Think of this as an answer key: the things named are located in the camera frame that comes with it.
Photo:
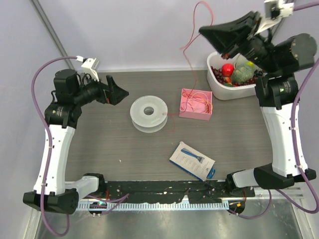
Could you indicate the green melon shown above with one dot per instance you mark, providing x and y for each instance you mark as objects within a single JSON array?
[{"x": 242, "y": 73}]

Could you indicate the pink open box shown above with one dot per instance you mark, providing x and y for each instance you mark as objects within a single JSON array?
[{"x": 196, "y": 104}]

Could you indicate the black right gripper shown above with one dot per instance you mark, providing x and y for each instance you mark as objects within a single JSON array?
[{"x": 226, "y": 37}]

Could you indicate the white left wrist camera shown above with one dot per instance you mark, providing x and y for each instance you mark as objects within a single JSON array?
[{"x": 89, "y": 66}]

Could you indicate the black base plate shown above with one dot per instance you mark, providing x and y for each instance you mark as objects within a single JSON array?
[{"x": 168, "y": 192}]

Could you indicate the red grape bunch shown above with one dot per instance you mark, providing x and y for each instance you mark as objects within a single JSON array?
[{"x": 228, "y": 81}]

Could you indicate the white slotted cable duct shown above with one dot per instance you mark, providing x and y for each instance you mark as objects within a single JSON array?
[{"x": 125, "y": 207}]

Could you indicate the dark purple grape bunch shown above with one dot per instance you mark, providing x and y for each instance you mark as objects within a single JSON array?
[{"x": 258, "y": 73}]

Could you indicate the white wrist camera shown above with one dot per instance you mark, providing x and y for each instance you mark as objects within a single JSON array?
[
  {"x": 89, "y": 66},
  {"x": 275, "y": 11}
]

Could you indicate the yellow green pear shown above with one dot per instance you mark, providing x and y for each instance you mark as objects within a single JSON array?
[{"x": 250, "y": 64}]

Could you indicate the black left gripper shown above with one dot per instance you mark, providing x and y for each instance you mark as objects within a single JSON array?
[{"x": 112, "y": 94}]

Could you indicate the red apple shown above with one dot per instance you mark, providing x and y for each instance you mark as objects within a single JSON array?
[{"x": 227, "y": 69}]

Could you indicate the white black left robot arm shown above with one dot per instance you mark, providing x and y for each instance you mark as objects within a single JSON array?
[{"x": 51, "y": 193}]

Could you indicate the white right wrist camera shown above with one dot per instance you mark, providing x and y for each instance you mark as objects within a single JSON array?
[{"x": 275, "y": 11}]

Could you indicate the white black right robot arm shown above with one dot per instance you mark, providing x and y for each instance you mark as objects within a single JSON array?
[{"x": 276, "y": 92}]

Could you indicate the razor blister package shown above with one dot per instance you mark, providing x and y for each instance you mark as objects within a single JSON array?
[{"x": 193, "y": 162}]

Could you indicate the white perforated cable spool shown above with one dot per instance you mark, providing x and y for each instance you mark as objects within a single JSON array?
[{"x": 149, "y": 114}]

